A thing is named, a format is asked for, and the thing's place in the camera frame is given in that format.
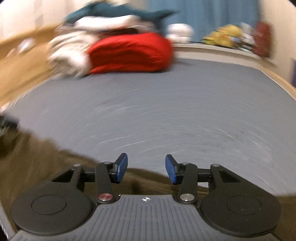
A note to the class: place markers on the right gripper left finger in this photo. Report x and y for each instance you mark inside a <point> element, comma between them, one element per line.
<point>107,172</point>

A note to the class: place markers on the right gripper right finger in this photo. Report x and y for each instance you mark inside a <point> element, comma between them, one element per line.
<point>177,171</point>

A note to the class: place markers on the brown corduroy pants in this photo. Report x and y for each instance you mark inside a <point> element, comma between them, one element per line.
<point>27,160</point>

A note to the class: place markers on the grey bed mattress sheet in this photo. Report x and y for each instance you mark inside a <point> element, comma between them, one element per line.
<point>199,111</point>

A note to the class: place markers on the red folded blanket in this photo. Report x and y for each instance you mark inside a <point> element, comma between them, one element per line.
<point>148,52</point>

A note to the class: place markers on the cream folded blanket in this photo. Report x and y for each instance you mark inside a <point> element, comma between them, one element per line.
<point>67,54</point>

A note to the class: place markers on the white plush toy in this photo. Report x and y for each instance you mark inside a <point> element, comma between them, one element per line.
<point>179,33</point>

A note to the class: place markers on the yellow plush toys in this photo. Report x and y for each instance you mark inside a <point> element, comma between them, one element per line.
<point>227,36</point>

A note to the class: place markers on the white folded towel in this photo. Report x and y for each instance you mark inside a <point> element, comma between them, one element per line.
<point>100,23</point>

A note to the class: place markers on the dark red plush toy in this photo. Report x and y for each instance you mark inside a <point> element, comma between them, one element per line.
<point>262,40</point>

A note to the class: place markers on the blue curtain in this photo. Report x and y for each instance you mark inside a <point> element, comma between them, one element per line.
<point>206,16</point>

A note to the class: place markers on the teal shark plush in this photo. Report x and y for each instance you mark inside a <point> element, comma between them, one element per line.
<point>104,9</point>

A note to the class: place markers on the wooden bed frame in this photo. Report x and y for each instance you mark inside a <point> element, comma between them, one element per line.
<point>21,72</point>

